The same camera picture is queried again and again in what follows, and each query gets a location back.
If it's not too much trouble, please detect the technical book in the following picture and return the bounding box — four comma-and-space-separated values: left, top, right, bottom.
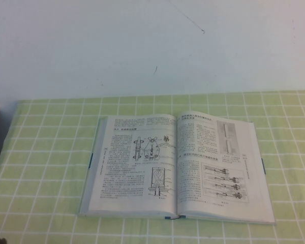
77, 111, 278, 226

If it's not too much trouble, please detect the green checked tablecloth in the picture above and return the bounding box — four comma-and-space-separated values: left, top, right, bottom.
0, 89, 305, 244

